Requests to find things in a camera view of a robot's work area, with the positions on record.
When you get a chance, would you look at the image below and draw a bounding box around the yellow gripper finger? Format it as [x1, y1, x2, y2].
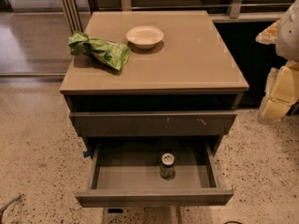
[261, 61, 299, 120]
[255, 21, 279, 45]

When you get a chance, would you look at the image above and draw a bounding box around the green soda can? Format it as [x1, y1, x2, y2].
[160, 153, 176, 178]

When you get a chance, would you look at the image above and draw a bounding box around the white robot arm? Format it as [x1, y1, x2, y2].
[255, 0, 299, 125]

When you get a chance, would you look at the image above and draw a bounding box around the grey drawer cabinet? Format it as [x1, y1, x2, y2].
[59, 10, 250, 224]

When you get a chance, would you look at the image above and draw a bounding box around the open middle drawer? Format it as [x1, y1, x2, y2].
[76, 141, 233, 208]

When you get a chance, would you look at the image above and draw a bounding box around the closed grey top drawer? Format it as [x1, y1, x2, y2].
[70, 111, 236, 137]

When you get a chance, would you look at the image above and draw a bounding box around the white paper bowl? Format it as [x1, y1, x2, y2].
[126, 26, 164, 49]

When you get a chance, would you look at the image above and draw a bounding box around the green chip bag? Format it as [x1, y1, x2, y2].
[68, 31, 131, 71]

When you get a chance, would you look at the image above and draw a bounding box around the blue tape piece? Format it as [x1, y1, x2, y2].
[83, 151, 90, 158]

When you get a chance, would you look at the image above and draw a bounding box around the metal window frame rail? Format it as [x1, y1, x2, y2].
[56, 0, 299, 33]

